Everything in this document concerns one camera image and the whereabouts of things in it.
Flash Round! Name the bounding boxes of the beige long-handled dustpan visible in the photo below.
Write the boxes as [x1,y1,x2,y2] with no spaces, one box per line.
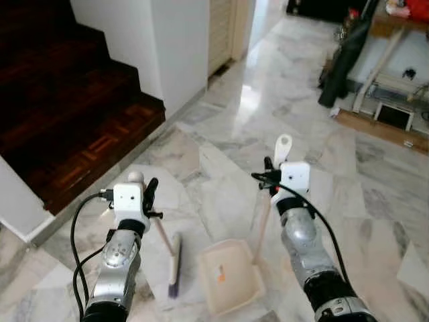
[198,134,294,316]

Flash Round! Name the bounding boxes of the brown wooden plank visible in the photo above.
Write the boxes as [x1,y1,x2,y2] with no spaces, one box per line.
[333,107,429,155]

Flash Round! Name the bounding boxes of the white-framed black tablet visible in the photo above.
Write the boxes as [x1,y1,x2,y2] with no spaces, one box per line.
[375,101,416,131]

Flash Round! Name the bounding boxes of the small beige purple-bristled broom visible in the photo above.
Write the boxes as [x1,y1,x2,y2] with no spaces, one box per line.
[127,170,183,299]

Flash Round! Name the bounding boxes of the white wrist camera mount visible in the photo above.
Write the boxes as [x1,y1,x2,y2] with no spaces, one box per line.
[276,161,312,202]
[112,182,149,232]

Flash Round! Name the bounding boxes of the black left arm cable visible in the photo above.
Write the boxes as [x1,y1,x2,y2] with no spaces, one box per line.
[70,190,115,319]

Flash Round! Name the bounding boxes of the pink plastic bag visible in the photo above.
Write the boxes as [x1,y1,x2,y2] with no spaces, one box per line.
[386,0,407,17]

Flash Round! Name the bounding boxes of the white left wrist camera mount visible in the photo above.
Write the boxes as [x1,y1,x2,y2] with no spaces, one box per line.
[112,182,149,232]

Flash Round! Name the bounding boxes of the dark wooden stairs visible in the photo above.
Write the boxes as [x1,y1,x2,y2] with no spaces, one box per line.
[0,0,166,215]

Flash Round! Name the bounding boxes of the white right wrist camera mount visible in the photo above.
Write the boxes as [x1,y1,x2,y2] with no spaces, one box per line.
[276,161,312,202]

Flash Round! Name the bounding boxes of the red cloth item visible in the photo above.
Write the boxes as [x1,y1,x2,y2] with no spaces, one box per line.
[402,0,429,22]

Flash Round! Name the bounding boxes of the beige louvered door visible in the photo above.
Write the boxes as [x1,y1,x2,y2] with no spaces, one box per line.
[208,0,255,76]

